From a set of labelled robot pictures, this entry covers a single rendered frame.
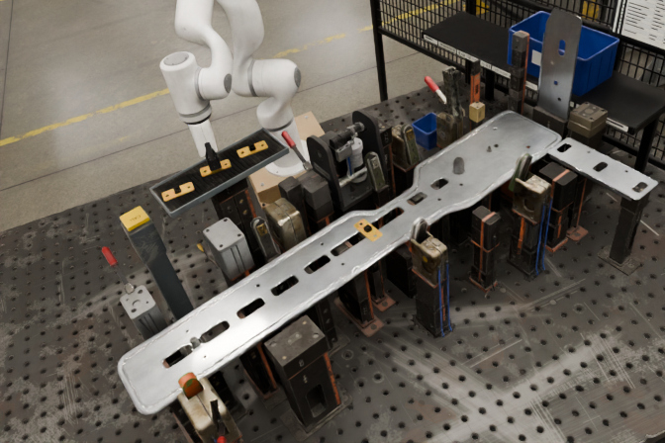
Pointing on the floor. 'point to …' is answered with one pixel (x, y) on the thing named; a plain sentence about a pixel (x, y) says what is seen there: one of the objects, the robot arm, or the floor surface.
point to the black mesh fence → (495, 12)
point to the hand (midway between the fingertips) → (213, 160)
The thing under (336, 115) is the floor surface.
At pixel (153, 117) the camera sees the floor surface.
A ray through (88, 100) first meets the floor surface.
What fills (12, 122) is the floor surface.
